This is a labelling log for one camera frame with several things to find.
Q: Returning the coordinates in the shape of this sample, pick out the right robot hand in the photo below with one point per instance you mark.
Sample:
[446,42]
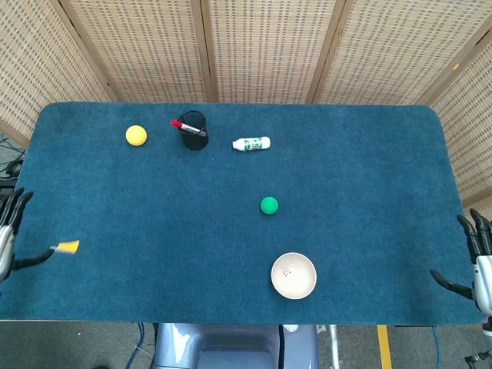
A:
[482,276]

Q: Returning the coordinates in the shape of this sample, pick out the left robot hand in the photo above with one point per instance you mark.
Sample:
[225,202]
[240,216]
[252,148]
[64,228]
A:
[4,246]

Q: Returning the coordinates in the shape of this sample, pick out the yellow block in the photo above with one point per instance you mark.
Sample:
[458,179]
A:
[69,246]

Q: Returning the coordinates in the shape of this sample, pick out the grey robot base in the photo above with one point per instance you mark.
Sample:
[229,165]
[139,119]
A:
[219,346]

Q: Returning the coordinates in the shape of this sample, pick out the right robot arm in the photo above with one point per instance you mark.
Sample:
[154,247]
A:
[482,346]

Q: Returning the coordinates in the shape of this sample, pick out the yellow ball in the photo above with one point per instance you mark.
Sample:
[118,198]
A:
[136,135]

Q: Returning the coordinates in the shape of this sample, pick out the white bowl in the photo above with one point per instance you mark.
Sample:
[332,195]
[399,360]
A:
[294,275]

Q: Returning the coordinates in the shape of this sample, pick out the red capped marker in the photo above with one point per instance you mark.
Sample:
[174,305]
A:
[185,127]

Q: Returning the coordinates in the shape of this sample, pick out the black mesh pen cup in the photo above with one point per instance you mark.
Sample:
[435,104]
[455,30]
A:
[195,132]

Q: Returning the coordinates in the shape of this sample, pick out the green ball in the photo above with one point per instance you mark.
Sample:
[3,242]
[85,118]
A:
[269,205]

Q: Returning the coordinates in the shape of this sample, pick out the blue table mat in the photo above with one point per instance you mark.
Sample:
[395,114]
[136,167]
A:
[246,215]

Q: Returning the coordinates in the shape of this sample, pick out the white plastic bottle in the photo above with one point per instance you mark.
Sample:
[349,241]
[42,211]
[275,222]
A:
[251,143]

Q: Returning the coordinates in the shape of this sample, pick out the woven folding screen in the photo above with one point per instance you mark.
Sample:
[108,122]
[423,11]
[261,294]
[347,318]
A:
[246,50]

